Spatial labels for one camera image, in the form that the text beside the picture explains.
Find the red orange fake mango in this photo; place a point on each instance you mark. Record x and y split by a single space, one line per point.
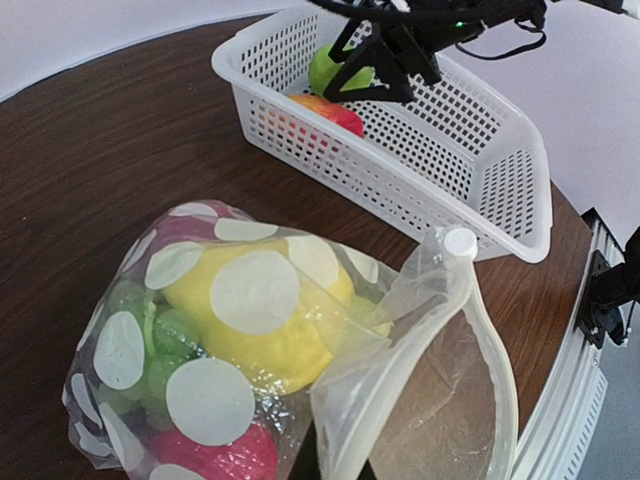
333 112

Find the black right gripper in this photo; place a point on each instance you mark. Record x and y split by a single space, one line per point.
385 42

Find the red fake apple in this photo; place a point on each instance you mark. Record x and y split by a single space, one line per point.
253 456

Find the front aluminium rail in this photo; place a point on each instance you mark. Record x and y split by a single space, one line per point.
558 434

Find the yellow fake lemon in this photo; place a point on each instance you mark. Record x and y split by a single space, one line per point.
260 306

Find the white perforated plastic basket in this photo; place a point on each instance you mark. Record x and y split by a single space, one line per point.
459 154

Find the green fake apple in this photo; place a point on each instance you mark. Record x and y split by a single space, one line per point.
323 69

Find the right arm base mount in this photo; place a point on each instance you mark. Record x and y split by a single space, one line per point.
607 288

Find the clear zip top bag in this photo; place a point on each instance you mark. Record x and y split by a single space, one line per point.
419 387

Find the green fake grapes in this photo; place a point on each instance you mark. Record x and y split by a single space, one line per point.
170 339

